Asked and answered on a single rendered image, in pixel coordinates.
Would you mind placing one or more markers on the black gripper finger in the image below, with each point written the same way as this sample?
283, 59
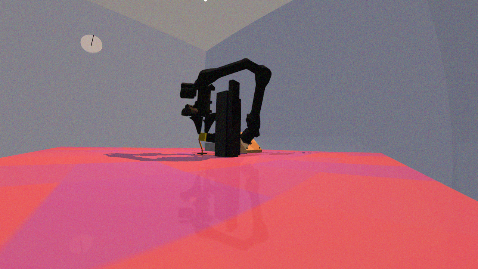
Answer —
208, 124
198, 123

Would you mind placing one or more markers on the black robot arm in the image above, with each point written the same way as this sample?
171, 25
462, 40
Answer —
208, 76

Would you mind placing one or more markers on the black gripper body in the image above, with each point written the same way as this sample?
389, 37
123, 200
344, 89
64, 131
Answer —
203, 109

